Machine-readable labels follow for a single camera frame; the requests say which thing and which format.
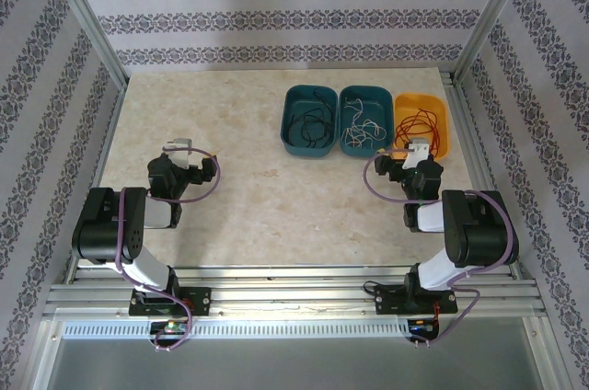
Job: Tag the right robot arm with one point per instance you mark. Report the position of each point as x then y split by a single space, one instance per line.
478 233

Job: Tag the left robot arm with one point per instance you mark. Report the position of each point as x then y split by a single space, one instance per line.
99 233

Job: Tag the teal plastic bin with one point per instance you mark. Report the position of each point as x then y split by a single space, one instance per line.
377 105
299 102

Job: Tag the orange plastic bin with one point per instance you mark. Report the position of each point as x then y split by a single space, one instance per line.
442 105

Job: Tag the grey metal panel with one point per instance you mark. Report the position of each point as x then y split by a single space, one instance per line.
294 367

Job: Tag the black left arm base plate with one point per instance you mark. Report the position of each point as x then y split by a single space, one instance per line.
202 300

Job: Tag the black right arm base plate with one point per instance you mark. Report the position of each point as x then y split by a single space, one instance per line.
386 300

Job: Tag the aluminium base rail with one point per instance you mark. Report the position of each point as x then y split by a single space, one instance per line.
299 298

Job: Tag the aluminium frame post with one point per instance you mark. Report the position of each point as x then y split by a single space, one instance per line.
499 13
89 17

